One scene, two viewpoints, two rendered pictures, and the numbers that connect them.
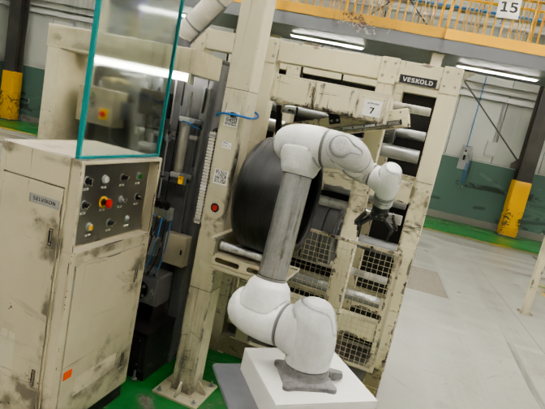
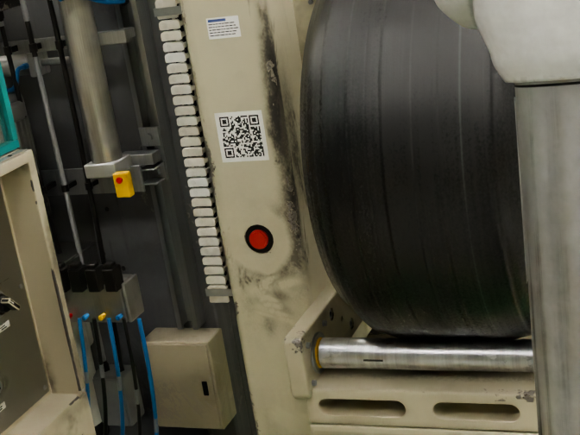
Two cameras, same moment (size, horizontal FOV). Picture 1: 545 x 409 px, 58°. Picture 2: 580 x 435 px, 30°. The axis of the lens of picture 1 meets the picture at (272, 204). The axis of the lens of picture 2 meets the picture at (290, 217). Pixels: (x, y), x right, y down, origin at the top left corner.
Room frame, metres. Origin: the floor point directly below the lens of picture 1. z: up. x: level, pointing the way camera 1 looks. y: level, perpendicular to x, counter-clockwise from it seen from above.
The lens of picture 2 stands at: (0.91, 0.10, 1.57)
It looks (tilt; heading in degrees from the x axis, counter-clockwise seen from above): 17 degrees down; 5
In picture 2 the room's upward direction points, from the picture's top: 9 degrees counter-clockwise
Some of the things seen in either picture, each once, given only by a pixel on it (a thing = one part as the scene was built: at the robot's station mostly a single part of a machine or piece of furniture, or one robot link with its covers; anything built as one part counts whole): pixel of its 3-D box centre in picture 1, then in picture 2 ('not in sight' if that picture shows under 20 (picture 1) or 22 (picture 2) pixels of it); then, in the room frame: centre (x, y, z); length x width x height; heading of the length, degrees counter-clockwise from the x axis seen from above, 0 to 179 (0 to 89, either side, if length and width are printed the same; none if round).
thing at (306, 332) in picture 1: (310, 330); not in sight; (1.55, -0.21, 0.91); 0.18 x 0.16 x 0.22; 63
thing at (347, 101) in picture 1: (332, 100); not in sight; (2.70, -0.20, 1.71); 0.61 x 0.25 x 0.15; 72
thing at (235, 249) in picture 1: (251, 254); (431, 354); (2.32, 0.05, 0.90); 0.35 x 0.05 x 0.05; 72
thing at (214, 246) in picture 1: (229, 238); (338, 313); (2.51, 0.18, 0.90); 0.40 x 0.03 x 0.10; 162
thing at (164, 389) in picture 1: (186, 386); not in sight; (2.51, 0.26, 0.02); 0.27 x 0.27 x 0.04; 72
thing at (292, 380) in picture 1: (311, 370); not in sight; (1.55, -0.24, 0.78); 0.22 x 0.18 x 0.06; 102
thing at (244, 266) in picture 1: (247, 266); (432, 395); (2.32, 0.05, 0.83); 0.36 x 0.09 x 0.06; 72
